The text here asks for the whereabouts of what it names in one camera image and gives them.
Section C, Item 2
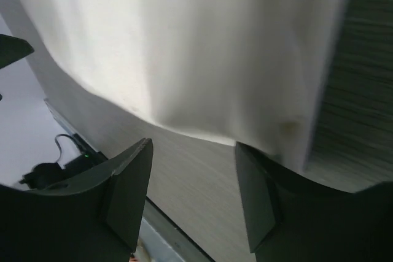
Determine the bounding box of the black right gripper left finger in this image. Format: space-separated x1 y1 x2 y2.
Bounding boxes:
1 139 154 261

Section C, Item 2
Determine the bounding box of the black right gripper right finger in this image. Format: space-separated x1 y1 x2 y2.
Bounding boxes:
235 143 392 261

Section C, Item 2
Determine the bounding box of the cream white t shirt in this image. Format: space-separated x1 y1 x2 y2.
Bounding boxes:
0 0 360 171

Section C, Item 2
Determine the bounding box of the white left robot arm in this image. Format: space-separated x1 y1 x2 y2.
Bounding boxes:
0 34 34 69

